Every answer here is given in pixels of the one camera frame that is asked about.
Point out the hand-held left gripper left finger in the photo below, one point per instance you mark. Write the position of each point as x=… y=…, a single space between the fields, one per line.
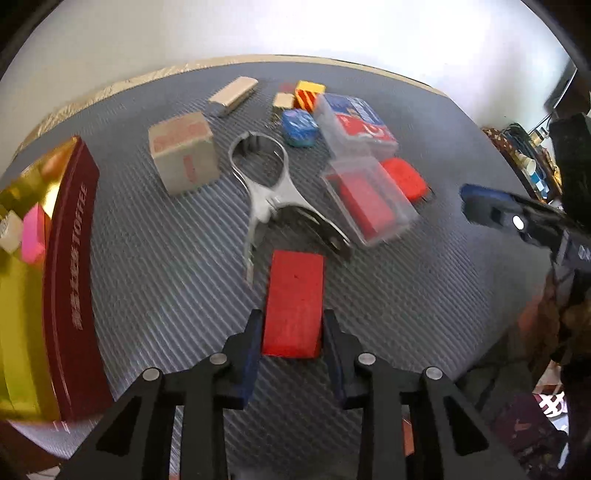
x=249 y=357

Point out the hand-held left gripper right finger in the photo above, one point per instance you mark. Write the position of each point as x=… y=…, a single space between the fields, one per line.
x=335 y=357

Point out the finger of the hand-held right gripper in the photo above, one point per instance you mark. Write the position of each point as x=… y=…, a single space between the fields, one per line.
x=503 y=212

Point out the red rectangular block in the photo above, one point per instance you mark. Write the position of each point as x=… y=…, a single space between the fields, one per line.
x=295 y=304

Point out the red rounded block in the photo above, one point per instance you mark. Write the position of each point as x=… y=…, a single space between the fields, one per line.
x=408 y=180

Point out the silver metal plier tool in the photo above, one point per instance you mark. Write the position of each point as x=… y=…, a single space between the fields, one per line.
x=268 y=196

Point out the clear box blue red label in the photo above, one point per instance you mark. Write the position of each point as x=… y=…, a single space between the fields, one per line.
x=353 y=122

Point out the red tin box gold inside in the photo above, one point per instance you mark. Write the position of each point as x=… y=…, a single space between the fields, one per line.
x=74 y=286

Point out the small cardboard box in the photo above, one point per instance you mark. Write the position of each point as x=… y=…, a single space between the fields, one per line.
x=184 y=154

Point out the blue patterned small block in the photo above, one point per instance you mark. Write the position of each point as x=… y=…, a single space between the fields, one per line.
x=299 y=128

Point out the yellow red striped block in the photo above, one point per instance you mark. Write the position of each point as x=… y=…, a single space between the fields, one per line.
x=308 y=94

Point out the white paper cup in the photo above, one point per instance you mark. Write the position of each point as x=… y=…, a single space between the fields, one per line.
x=530 y=164

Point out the grey mesh table mat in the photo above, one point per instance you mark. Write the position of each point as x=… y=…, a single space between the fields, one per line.
x=184 y=277

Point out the clear box with red block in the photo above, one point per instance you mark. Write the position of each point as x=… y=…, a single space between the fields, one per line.
x=369 y=203

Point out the dark patterned cloth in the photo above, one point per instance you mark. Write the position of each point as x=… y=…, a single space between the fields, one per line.
x=526 y=429

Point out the small beige wooden block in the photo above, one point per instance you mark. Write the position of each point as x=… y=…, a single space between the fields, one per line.
x=283 y=101

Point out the pink eraser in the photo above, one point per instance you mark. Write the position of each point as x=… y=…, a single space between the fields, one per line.
x=33 y=233

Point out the long beige wooden block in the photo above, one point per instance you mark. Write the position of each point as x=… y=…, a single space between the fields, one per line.
x=233 y=96

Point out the white small block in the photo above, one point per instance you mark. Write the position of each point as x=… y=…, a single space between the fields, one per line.
x=9 y=233

